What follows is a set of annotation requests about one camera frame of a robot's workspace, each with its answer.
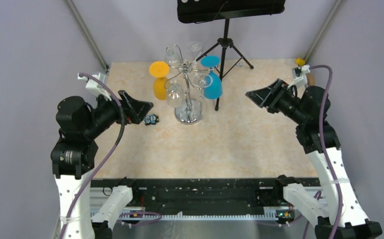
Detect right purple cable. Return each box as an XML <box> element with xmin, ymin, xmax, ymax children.
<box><xmin>297</xmin><ymin>65</ymin><xmax>344</xmax><ymax>239</ymax></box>

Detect purple cable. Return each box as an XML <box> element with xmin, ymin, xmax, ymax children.
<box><xmin>297</xmin><ymin>65</ymin><xmax>344</xmax><ymax>239</ymax></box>
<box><xmin>58</xmin><ymin>72</ymin><xmax>163</xmax><ymax>239</ymax></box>

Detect small blue owl toy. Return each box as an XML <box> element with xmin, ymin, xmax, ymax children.
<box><xmin>144</xmin><ymin>114</ymin><xmax>159</xmax><ymax>126</ymax></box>

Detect chrome wine glass rack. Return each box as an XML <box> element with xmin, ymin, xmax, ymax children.
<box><xmin>168</xmin><ymin>44</ymin><xmax>209</xmax><ymax>125</ymax></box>

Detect clear glass back right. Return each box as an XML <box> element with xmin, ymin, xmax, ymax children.
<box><xmin>188</xmin><ymin>41</ymin><xmax>203</xmax><ymax>62</ymax></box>

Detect clear glass back left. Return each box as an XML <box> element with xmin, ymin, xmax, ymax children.
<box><xmin>164</xmin><ymin>45</ymin><xmax>181</xmax><ymax>68</ymax></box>

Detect clear flute glass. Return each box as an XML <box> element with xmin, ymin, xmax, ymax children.
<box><xmin>193</xmin><ymin>73</ymin><xmax>213</xmax><ymax>119</ymax></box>

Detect orange wine glass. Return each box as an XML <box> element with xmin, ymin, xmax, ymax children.
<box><xmin>149</xmin><ymin>61</ymin><xmax>169</xmax><ymax>101</ymax></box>

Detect yellow corner clamp right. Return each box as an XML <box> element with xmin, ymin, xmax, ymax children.
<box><xmin>295</xmin><ymin>58</ymin><xmax>306</xmax><ymax>66</ymax></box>

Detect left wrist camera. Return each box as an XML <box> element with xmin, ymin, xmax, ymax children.
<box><xmin>78</xmin><ymin>72</ymin><xmax>112</xmax><ymax>101</ymax></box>

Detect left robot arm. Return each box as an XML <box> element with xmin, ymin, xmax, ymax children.
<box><xmin>50</xmin><ymin>90</ymin><xmax>154</xmax><ymax>239</ymax></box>

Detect clear wine glass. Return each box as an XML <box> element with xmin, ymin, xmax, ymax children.
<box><xmin>164</xmin><ymin>80</ymin><xmax>184</xmax><ymax>108</ymax></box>

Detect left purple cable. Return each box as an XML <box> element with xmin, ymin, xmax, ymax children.
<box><xmin>58</xmin><ymin>72</ymin><xmax>163</xmax><ymax>239</ymax></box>

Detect blue wine glass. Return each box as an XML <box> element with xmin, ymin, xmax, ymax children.
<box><xmin>201</xmin><ymin>55</ymin><xmax>223</xmax><ymax>100</ymax></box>

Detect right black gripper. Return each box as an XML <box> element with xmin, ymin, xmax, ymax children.
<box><xmin>245</xmin><ymin>78</ymin><xmax>307</xmax><ymax>124</ymax></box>

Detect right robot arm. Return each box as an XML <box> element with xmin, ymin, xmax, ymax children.
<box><xmin>246</xmin><ymin>79</ymin><xmax>383</xmax><ymax>239</ymax></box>

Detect black music stand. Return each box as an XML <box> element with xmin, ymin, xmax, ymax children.
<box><xmin>177</xmin><ymin>0</ymin><xmax>286</xmax><ymax>112</ymax></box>

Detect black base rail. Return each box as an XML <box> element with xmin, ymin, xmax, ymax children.
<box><xmin>89</xmin><ymin>178</ymin><xmax>324</xmax><ymax>222</ymax></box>

